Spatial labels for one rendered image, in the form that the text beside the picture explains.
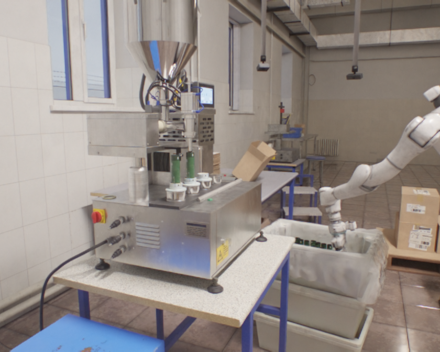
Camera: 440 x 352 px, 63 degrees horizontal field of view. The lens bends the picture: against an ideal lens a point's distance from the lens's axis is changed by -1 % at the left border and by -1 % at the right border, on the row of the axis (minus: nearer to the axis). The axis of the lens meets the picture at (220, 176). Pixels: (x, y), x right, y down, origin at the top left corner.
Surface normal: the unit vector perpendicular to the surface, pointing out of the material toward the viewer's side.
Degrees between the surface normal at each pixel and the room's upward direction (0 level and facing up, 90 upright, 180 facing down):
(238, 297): 0
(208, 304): 0
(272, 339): 96
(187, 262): 90
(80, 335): 0
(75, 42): 90
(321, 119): 90
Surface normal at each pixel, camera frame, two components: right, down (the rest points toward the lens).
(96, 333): 0.00, -0.99
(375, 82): -0.39, 0.15
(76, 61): 0.92, 0.07
